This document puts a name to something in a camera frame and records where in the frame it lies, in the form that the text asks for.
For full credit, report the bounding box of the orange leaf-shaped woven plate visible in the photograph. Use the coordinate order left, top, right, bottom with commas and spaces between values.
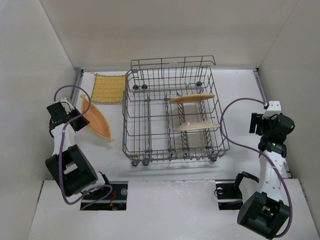
80, 94, 114, 142

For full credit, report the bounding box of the yellow square woven plate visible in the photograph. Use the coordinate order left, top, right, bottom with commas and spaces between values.
90, 73, 126, 104

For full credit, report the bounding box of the orange rounded woven plate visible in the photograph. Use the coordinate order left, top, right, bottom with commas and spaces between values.
169, 93, 215, 104

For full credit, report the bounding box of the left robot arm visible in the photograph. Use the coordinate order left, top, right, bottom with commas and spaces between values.
45, 98, 111, 197

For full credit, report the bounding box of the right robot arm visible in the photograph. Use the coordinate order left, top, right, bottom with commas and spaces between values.
237, 113, 295, 240

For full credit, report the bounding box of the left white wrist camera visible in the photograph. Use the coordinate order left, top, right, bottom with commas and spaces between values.
60, 97, 75, 114

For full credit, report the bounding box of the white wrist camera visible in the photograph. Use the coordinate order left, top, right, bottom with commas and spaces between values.
262, 101, 282, 119
60, 97, 75, 114

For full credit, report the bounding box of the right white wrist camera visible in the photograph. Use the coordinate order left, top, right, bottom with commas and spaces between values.
262, 101, 282, 119

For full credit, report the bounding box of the right aluminium rail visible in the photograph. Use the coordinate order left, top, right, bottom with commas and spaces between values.
252, 67, 292, 179

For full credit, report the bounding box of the aluminium rail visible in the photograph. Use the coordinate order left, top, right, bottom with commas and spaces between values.
70, 67, 84, 105
252, 67, 292, 179

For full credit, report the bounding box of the left aluminium rail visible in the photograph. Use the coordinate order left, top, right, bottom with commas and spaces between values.
70, 67, 84, 105

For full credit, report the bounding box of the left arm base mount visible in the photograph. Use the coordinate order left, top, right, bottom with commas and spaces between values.
80, 181, 128, 211

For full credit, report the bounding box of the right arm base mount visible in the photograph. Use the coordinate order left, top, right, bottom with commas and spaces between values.
214, 179, 243, 211

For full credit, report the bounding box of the grey wire dish rack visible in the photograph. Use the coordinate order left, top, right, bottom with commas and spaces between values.
122, 55, 230, 167

